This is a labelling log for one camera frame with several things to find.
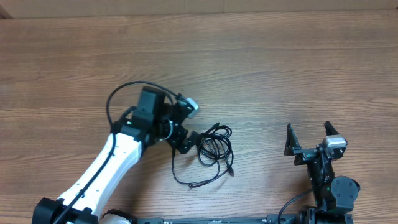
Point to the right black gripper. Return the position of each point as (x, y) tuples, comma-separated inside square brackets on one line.
[(292, 147)]

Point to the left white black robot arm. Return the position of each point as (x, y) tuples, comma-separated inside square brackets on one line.
[(139, 127)]

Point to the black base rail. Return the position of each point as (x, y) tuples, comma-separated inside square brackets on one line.
[(269, 219)]

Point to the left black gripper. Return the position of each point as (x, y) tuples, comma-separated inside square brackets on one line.
[(189, 142)]

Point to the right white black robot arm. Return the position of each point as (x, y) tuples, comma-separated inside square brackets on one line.
[(334, 195)]

